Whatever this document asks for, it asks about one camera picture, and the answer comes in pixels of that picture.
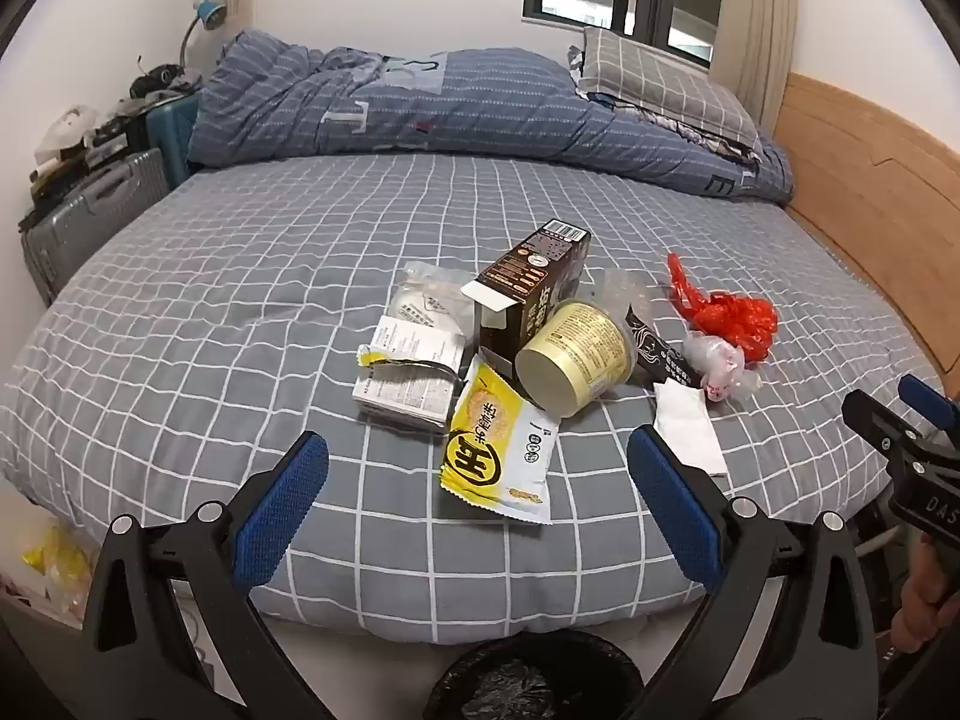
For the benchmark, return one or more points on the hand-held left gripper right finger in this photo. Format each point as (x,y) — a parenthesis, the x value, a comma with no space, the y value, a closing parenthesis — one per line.
(675,510)

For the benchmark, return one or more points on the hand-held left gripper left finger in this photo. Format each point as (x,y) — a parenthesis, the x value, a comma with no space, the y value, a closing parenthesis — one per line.
(281,514)

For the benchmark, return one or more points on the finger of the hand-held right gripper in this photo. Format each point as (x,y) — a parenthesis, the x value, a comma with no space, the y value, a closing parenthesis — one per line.
(870,420)
(921,396)

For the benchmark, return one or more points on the red plastic bag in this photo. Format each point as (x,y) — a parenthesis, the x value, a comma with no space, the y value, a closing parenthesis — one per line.
(731,319)

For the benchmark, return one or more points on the cream round tub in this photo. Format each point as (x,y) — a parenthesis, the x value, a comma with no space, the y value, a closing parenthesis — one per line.
(577,345)

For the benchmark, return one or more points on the black lined trash bin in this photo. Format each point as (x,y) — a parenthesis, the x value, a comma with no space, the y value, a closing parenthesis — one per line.
(525,690)

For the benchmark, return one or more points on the white cotton pad bag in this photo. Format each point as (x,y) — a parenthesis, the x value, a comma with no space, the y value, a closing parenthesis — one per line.
(427,304)

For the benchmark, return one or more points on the person's right hand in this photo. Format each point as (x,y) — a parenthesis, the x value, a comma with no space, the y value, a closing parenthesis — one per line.
(926,604)

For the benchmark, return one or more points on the white tissue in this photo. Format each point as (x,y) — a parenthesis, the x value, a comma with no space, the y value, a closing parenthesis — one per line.
(686,424)

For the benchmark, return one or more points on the clear pink printed plastic bag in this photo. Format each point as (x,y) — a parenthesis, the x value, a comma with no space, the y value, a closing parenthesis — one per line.
(716,364)

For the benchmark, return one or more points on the black sachet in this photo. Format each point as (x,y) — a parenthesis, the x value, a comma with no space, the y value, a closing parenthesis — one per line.
(660,352)

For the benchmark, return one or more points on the yellow snack packet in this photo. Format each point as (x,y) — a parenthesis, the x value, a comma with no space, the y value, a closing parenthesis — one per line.
(487,450)

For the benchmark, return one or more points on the grey checked bed sheet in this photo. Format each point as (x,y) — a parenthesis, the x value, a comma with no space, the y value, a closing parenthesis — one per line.
(225,315)

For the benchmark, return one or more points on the wooden headboard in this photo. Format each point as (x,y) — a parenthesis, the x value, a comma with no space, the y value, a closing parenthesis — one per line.
(862,187)

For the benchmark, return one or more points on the yellow plastic bag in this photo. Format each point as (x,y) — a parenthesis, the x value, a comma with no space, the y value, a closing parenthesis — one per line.
(60,566)

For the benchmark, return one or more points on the brown cardboard box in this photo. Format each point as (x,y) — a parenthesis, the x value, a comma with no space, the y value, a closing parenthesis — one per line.
(525,277)

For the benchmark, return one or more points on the grey suitcase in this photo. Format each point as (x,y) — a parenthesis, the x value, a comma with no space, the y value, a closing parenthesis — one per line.
(90,202)

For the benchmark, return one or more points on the teal suitcase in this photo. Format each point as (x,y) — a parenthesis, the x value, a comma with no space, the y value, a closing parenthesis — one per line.
(171,142)

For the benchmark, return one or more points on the grey checked pillow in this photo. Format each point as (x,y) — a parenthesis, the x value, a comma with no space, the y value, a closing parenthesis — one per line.
(660,82)

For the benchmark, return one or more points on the white plastic bag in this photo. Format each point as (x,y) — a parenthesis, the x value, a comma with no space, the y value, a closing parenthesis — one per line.
(71,127)

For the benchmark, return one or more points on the blue striped duvet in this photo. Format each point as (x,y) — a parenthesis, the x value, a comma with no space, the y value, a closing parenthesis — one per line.
(450,105)

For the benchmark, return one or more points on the blue desk lamp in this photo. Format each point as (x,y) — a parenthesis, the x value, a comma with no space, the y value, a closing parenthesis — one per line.
(210,13)

